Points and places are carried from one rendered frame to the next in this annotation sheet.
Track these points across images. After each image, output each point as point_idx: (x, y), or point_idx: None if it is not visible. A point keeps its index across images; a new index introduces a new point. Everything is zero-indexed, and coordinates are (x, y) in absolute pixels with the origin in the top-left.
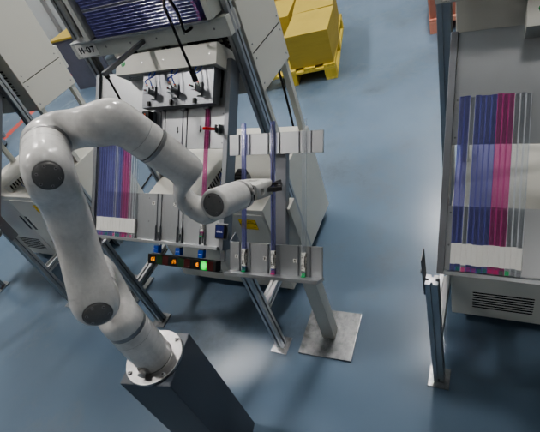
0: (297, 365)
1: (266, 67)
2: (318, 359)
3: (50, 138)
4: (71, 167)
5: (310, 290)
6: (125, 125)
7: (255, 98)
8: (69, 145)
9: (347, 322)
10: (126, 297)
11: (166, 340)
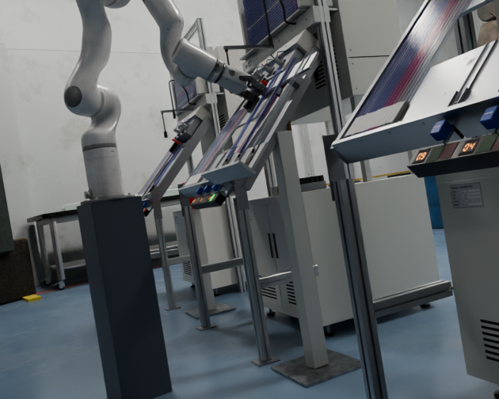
0: (257, 374)
1: (364, 77)
2: (280, 377)
3: None
4: None
5: (293, 263)
6: None
7: (329, 84)
8: None
9: (344, 363)
10: (108, 124)
11: (120, 188)
